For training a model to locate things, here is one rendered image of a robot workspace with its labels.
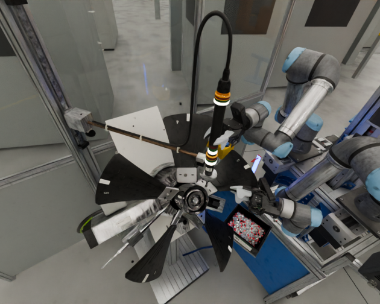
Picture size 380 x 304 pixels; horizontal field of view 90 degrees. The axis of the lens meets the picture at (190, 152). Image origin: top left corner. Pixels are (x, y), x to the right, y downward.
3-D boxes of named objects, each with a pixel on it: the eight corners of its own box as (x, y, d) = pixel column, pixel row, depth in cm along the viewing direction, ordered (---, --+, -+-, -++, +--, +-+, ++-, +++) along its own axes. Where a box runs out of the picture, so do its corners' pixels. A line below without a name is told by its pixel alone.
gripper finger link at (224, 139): (218, 158, 65) (231, 144, 70) (221, 145, 61) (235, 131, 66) (210, 154, 66) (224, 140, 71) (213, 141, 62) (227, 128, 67)
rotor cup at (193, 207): (174, 216, 84) (187, 227, 73) (163, 186, 82) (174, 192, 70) (201, 201, 90) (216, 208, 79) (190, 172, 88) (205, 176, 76)
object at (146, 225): (171, 204, 86) (103, 269, 74) (167, 201, 86) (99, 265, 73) (172, 205, 84) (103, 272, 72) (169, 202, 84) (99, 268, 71)
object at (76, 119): (67, 128, 89) (60, 113, 83) (79, 120, 94) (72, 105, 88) (85, 134, 87) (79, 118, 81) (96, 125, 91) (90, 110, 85)
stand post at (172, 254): (167, 264, 168) (160, 213, 104) (175, 257, 172) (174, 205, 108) (169, 269, 165) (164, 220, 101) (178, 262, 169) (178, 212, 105)
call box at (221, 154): (205, 147, 135) (207, 136, 127) (216, 142, 139) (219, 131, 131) (220, 161, 125) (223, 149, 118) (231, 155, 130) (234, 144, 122)
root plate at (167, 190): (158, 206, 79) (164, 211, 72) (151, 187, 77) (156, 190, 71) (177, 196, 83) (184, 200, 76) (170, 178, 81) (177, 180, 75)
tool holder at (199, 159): (192, 177, 78) (193, 160, 71) (198, 165, 83) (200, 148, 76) (213, 184, 76) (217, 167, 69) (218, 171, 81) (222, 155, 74)
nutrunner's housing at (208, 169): (201, 180, 80) (218, 69, 48) (204, 174, 83) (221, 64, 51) (210, 183, 79) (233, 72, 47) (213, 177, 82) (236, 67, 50)
